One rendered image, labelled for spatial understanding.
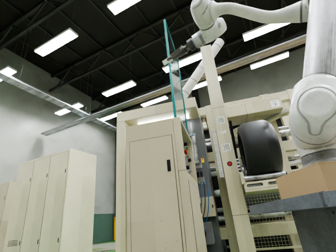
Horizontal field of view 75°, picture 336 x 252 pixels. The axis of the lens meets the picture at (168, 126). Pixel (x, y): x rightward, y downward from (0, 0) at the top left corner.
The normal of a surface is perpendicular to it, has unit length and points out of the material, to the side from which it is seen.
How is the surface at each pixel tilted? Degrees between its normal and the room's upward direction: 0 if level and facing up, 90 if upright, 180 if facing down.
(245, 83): 90
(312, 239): 90
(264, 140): 90
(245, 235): 90
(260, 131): 71
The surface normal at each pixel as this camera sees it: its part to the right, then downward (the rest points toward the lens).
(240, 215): -0.26, -0.37
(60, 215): -0.46, -0.33
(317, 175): -1.00, 0.06
